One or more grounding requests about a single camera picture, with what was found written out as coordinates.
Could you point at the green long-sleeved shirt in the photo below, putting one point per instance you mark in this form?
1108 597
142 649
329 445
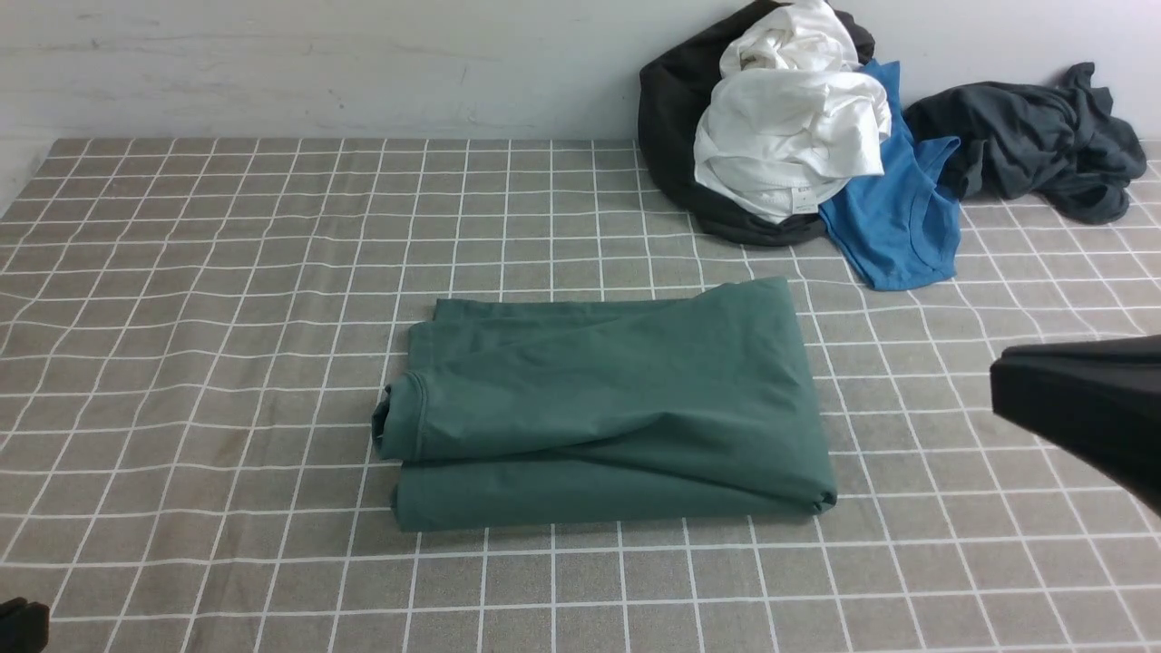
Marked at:
512 414

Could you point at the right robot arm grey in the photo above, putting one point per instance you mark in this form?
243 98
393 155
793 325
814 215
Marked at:
1099 401

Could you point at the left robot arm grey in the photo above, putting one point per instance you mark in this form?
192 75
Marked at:
25 626

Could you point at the white crumpled shirt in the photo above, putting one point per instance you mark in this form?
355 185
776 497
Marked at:
793 118

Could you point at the blue shirt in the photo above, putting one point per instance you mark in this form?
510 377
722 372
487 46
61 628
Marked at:
900 230

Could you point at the dark grey crumpled shirt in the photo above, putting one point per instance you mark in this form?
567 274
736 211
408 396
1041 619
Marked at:
1061 142

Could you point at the black garment under pile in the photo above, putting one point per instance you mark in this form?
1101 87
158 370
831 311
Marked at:
675 89

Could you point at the grey checked tablecloth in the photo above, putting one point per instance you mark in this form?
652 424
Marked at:
195 332

